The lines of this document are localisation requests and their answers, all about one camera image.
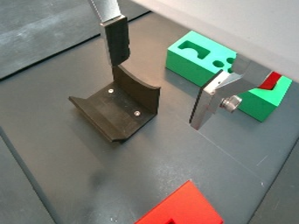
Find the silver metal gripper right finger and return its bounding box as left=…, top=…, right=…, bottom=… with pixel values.
left=189, top=54, right=271, bottom=130

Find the green foam shape board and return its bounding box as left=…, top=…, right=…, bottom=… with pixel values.
left=164, top=30, right=294, bottom=123

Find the red hexagonal prism block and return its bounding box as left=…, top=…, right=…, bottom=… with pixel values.
left=259, top=72, right=282, bottom=90

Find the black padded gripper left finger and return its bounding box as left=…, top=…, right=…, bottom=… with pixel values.
left=88, top=0, right=129, bottom=67

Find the red double-square block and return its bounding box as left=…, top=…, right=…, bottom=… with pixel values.
left=135, top=180, right=224, bottom=224

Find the black curved holder stand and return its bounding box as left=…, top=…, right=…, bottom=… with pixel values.
left=69, top=66, right=160, bottom=142

